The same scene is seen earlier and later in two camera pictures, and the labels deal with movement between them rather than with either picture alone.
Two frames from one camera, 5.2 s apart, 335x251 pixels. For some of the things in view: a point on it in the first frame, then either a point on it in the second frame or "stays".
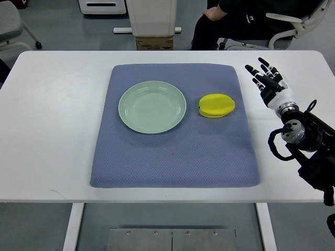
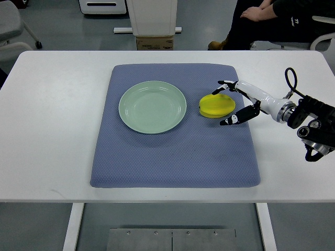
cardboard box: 154,43 stays
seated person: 246,20 → 276,21
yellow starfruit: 216,105 stays
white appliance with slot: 102,7 stays
